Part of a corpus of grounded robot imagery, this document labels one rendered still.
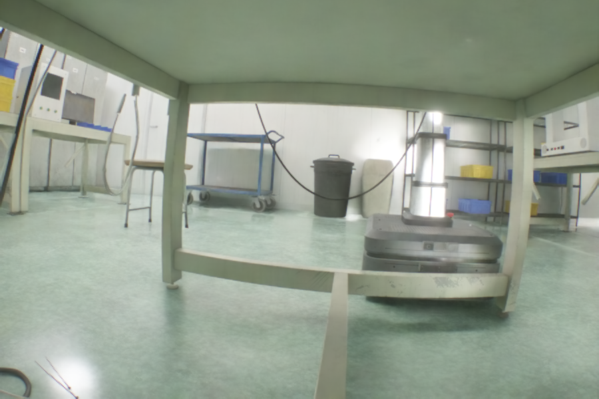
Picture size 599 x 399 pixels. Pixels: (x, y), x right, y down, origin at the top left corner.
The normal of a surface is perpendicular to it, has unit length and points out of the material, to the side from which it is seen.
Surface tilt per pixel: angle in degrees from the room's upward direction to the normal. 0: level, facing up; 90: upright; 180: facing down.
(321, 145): 90
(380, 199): 93
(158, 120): 90
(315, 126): 90
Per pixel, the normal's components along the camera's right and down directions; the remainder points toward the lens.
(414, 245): -0.24, -0.02
